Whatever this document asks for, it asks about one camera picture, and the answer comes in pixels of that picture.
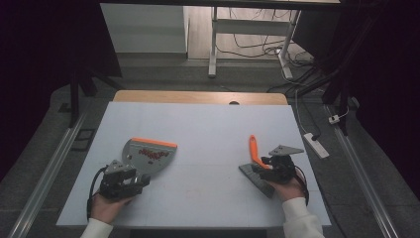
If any wooden table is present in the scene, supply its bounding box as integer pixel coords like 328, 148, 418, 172
112, 89, 289, 106

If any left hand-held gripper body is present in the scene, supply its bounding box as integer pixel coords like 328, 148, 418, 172
98, 159, 141, 201

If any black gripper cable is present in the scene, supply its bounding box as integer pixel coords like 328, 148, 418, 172
85, 165, 109, 222
293, 165, 311, 206

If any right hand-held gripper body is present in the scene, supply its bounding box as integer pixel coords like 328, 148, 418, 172
260, 144, 305, 185

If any white cabinet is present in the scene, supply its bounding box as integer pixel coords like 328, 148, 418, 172
100, 3, 190, 55

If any aluminium floor rail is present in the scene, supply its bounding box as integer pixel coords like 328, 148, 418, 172
325, 104, 401, 238
7, 110, 88, 238

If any grey dustpan with orange edge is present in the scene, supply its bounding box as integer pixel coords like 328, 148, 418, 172
121, 137, 178, 181

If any orange-handled dustpan brush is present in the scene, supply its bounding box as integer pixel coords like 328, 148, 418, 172
238, 134, 276, 199

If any tangle of black floor cables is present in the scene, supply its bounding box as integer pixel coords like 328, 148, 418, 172
216, 8, 318, 95

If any white desk frame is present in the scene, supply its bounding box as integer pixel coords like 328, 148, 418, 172
207, 6, 302, 80

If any white power strip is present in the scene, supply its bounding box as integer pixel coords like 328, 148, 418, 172
302, 132, 331, 160

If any person's left hand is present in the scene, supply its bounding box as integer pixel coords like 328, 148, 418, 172
89, 191, 134, 225

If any black stand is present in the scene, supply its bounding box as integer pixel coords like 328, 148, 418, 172
290, 65, 356, 137
67, 67, 117, 129

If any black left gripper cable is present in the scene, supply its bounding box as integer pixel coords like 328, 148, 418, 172
85, 165, 109, 222

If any person's right hand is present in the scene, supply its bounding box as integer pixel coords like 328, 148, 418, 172
267, 172, 308, 203

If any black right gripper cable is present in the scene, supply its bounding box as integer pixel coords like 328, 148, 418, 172
293, 165, 311, 206

